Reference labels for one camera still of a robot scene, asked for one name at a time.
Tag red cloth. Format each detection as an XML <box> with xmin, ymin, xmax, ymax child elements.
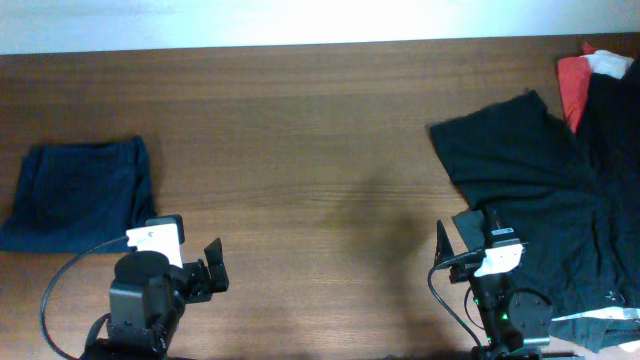
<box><xmin>557</xmin><ymin>42</ymin><xmax>597</xmax><ymax>133</ymax></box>

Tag right black cable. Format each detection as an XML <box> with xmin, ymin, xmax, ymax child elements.
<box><xmin>426</xmin><ymin>249</ymin><xmax>489</xmax><ymax>351</ymax></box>

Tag dark navy garment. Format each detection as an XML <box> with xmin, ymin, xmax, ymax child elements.
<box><xmin>550</xmin><ymin>307</ymin><xmax>639</xmax><ymax>353</ymax></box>

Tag black garment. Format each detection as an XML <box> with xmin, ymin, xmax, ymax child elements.
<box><xmin>429</xmin><ymin>91</ymin><xmax>639</xmax><ymax>317</ymax></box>

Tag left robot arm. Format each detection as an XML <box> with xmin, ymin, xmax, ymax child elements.
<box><xmin>81</xmin><ymin>214</ymin><xmax>229</xmax><ymax>359</ymax></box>

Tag white cloth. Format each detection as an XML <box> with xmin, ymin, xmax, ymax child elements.
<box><xmin>584</xmin><ymin>50</ymin><xmax>634</xmax><ymax>79</ymax></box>

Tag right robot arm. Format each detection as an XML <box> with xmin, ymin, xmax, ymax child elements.
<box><xmin>428</xmin><ymin>212</ymin><xmax>552</xmax><ymax>360</ymax></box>

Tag navy blue shorts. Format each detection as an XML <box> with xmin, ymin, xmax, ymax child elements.
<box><xmin>1</xmin><ymin>136</ymin><xmax>157</xmax><ymax>253</ymax></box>

